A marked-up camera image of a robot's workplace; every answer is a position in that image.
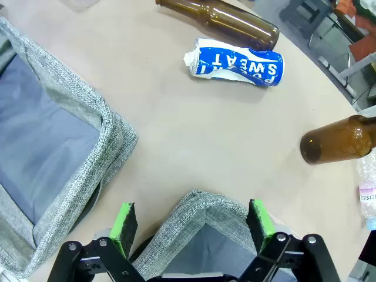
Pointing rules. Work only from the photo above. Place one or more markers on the white metal table frame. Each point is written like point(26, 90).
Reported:
point(340, 73)

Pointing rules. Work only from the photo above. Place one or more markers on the clear bottle with pink label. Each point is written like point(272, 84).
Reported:
point(368, 191)

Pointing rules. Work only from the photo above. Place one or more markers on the grey plastic stool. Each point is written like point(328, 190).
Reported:
point(305, 11)

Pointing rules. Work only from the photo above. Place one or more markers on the crushed blue Pocari Sweat can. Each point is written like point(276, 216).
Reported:
point(243, 66)

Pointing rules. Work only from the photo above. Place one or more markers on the clothes pile orange and white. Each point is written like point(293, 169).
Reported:
point(364, 47)

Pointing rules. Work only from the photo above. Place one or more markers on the brown glass bottle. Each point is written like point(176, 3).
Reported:
point(235, 26)
point(337, 144)

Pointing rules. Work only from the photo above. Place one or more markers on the grey fabric basket Can sign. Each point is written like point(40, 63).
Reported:
point(194, 211)

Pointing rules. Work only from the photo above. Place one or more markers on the green-padded right gripper left finger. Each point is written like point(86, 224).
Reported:
point(123, 223)

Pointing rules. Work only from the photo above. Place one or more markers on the grey fabric basket Plastic sign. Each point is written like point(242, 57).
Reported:
point(117, 132)

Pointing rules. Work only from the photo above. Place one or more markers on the green-padded right gripper right finger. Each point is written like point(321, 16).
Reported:
point(260, 220)

